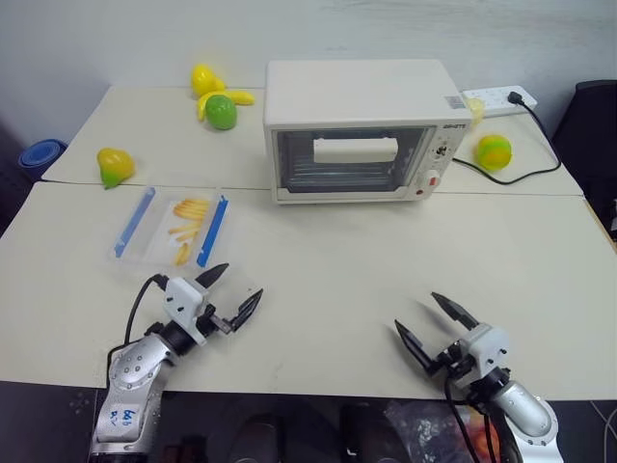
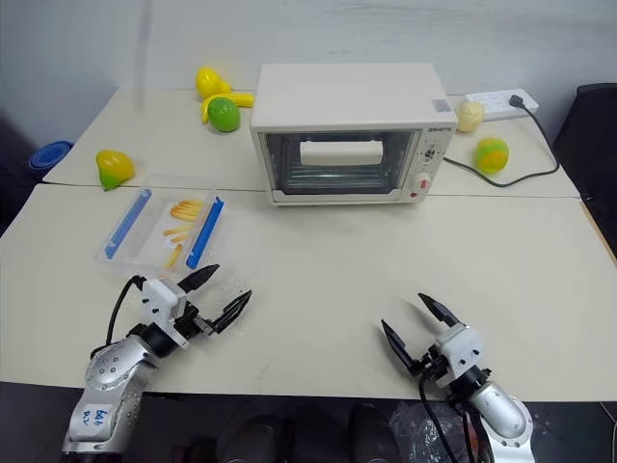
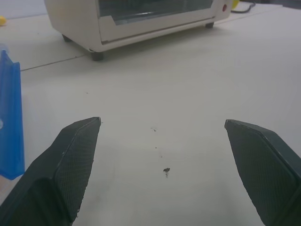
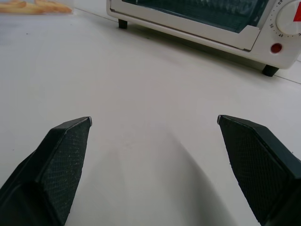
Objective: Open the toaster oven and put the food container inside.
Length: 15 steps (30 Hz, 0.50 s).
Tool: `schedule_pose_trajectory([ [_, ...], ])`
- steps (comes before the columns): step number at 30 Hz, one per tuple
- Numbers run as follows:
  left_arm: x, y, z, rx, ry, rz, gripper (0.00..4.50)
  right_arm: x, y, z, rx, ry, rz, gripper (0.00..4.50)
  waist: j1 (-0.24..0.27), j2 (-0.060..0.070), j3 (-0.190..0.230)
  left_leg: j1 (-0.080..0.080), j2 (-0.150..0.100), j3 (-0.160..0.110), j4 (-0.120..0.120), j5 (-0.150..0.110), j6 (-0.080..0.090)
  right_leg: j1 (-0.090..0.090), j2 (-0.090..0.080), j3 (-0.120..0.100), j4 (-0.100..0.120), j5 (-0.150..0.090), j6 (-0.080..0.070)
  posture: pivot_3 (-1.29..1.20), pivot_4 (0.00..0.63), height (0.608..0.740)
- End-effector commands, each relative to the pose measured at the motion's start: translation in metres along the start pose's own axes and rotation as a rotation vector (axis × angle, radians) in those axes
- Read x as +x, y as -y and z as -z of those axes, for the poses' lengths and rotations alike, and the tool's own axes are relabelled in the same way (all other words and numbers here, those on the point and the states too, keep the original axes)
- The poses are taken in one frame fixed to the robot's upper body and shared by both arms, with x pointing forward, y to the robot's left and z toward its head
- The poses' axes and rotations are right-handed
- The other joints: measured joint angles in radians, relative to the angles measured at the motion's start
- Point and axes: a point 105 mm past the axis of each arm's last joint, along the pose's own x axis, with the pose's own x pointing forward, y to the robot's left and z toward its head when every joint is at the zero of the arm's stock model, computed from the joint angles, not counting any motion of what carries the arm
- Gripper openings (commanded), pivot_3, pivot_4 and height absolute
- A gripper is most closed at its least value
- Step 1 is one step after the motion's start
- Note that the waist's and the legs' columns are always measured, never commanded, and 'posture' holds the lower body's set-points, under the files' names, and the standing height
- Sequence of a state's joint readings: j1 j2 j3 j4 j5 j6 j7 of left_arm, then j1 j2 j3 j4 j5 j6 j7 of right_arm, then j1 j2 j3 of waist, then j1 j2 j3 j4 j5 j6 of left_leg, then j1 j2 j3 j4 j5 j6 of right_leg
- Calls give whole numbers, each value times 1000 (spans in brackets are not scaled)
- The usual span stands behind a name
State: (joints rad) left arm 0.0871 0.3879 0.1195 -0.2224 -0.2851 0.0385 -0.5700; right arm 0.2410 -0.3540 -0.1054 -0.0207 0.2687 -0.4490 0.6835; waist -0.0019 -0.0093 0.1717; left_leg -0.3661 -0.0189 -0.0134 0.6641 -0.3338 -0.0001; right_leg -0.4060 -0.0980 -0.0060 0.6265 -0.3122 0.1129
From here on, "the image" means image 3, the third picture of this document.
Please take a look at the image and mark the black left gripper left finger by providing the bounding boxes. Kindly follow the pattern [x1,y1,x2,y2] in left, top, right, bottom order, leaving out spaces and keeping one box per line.
[0,116,102,226]

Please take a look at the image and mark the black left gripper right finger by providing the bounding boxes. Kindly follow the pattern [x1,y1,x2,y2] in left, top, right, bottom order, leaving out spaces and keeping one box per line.
[224,119,301,226]

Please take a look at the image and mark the cream toaster oven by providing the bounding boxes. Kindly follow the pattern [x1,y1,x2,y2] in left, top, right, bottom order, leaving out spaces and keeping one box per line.
[44,0,233,62]

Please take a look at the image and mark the blue plastic bin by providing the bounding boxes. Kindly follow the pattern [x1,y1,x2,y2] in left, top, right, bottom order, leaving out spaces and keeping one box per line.
[0,43,25,181]

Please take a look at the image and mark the black power cable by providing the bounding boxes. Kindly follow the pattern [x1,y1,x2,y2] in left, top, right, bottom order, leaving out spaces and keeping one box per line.
[230,1,256,14]

